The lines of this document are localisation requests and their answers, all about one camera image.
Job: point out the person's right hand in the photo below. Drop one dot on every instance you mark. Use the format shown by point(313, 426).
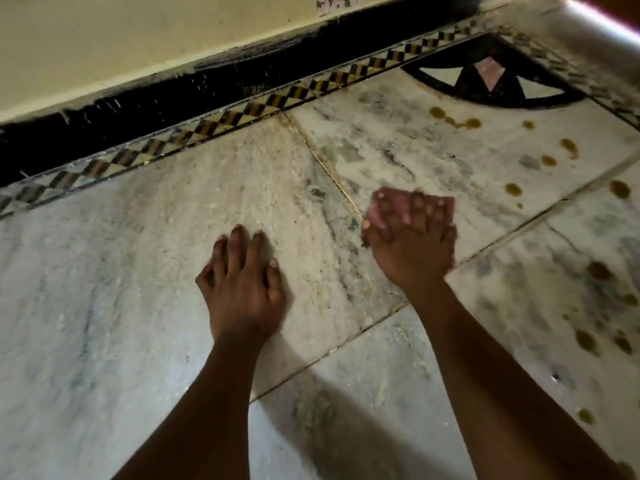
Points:
point(410, 254)

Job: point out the person's left hand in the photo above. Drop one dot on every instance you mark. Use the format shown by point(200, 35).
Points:
point(242, 299)

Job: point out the person's left thumb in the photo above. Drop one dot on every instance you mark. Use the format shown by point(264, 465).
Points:
point(275, 282)

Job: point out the person's left little finger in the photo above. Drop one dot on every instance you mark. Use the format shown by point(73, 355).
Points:
point(202, 282)

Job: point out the person's left middle finger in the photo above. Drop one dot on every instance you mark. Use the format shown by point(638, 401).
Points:
point(239, 249)

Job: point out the person's right thumb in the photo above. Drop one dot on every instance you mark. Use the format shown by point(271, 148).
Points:
point(372, 233)

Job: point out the pink cleaning cloth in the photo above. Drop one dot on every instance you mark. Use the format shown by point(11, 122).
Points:
point(395, 207)

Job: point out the person's left forearm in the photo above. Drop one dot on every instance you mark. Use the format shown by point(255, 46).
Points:
point(200, 414)

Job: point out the person's right forearm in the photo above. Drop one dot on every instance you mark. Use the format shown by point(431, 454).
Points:
point(505, 394)

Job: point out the shiny silver metal cylinder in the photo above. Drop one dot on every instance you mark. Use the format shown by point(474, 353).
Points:
point(580, 39)

